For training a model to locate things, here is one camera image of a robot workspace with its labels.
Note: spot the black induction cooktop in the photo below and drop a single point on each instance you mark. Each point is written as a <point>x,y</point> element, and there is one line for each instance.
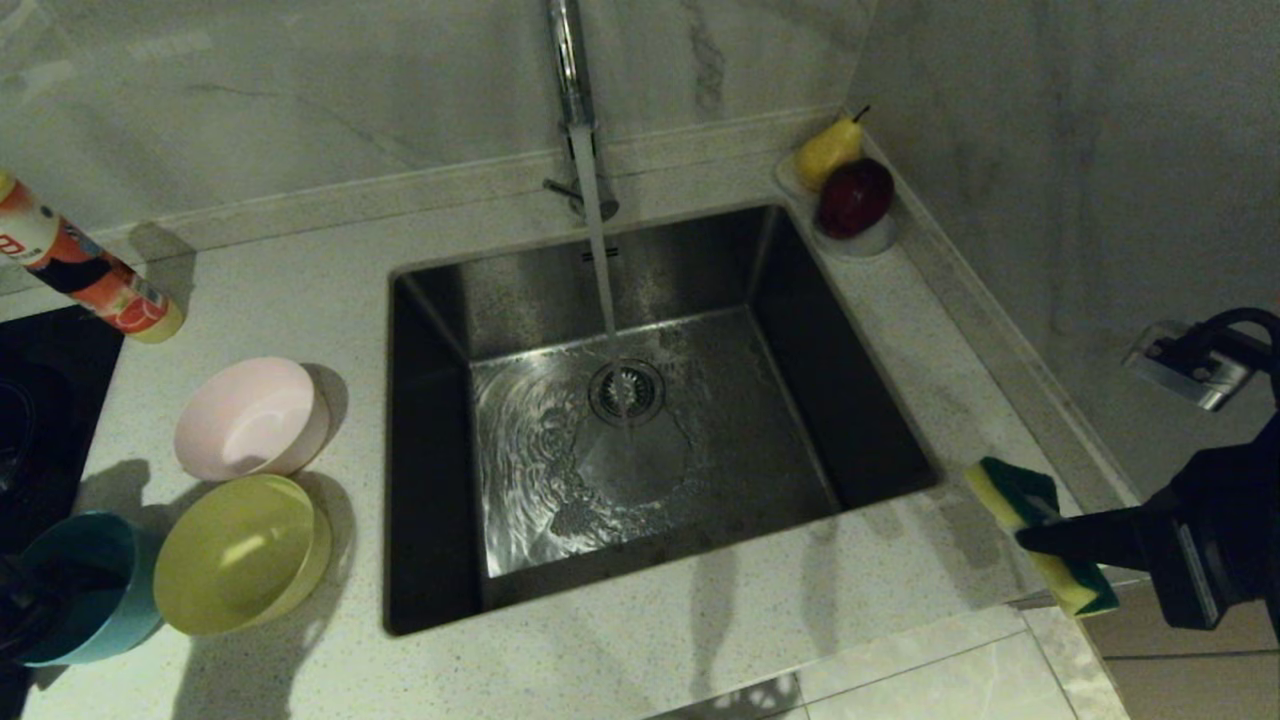
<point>40,400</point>

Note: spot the pink plastic bowl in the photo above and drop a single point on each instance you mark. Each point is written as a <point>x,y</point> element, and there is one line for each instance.
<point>245,420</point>

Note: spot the yellow pear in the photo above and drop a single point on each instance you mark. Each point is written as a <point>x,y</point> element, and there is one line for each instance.
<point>828,155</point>

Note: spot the small white dish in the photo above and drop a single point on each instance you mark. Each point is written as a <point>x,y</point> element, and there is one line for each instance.
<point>870,243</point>

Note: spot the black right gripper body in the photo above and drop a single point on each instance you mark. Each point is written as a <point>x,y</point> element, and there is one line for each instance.
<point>1230,540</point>

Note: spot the orange detergent bottle yellow cap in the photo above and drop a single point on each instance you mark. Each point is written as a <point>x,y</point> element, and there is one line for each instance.
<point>130,300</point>

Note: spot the beige wooden cabinet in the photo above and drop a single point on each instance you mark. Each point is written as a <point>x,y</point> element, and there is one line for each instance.
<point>1150,690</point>

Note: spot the yellow plastic bowl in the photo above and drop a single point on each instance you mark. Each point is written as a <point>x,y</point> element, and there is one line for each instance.
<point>240,555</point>

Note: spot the blue plastic bowl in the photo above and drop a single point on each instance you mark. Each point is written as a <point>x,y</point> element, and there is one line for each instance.
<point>110,630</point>

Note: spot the green and yellow sponge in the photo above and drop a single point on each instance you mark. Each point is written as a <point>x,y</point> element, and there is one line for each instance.
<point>1015,490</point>

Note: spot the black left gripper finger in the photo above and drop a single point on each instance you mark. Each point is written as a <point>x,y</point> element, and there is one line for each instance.
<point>50,585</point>
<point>20,635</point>

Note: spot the round metal drain strainer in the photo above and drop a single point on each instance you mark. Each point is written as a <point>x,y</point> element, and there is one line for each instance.
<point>626,392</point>

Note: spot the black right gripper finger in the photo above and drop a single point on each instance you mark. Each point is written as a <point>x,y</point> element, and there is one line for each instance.
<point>1090,540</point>

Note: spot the chrome sink faucet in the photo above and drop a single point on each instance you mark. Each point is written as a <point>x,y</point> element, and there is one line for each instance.
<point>570,60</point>

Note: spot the dark red apple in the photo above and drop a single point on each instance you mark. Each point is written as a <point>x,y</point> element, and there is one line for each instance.
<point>855,198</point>

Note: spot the stainless steel sink basin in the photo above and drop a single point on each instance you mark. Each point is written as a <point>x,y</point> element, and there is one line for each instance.
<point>750,470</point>

